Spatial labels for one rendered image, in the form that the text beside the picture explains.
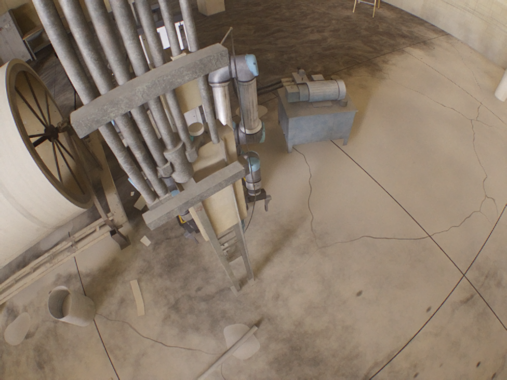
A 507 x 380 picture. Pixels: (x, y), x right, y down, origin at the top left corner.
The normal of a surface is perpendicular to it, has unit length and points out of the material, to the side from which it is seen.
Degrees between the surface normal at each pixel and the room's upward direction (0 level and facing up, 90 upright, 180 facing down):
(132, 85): 0
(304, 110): 0
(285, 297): 0
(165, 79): 90
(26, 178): 74
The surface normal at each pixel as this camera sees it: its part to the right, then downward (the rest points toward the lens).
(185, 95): 0.55, 0.67
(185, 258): -0.07, -0.55
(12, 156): 0.45, 0.31
